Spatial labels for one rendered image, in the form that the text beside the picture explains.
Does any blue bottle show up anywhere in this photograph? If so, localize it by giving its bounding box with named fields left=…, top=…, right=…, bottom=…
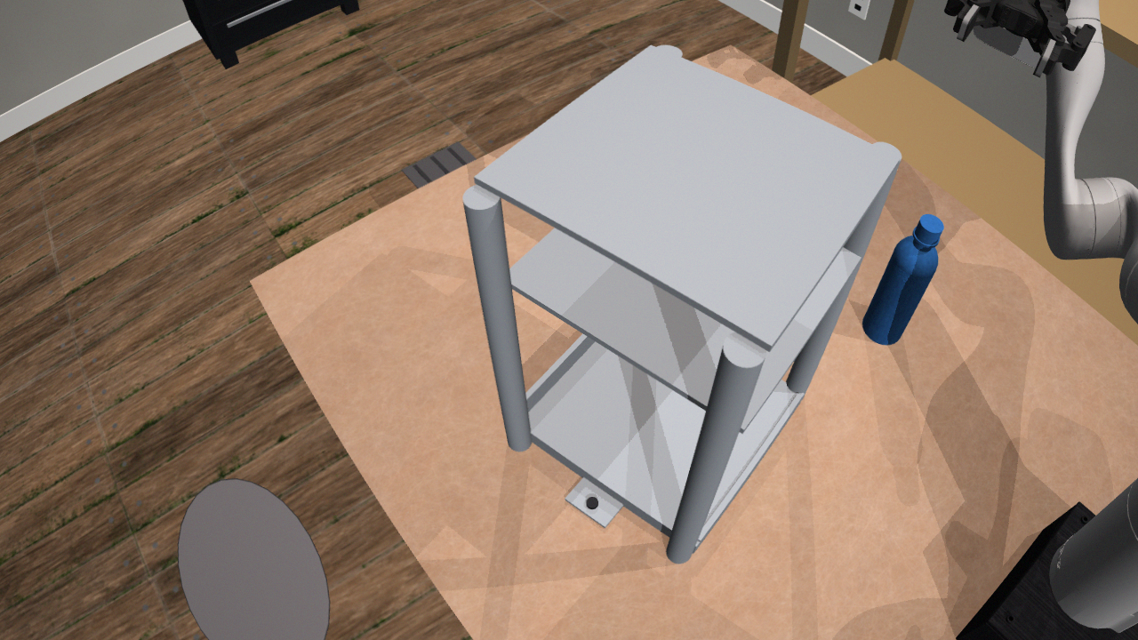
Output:
left=861, top=214, right=945, bottom=345

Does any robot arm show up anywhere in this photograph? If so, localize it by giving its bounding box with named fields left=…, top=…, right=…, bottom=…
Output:
left=974, top=0, right=1138, bottom=633

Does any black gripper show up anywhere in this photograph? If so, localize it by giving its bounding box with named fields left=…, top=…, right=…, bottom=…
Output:
left=945, top=0, right=1096, bottom=77

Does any grey metal shelving unit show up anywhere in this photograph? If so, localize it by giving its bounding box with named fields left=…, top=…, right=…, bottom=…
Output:
left=462, top=46, right=902, bottom=564

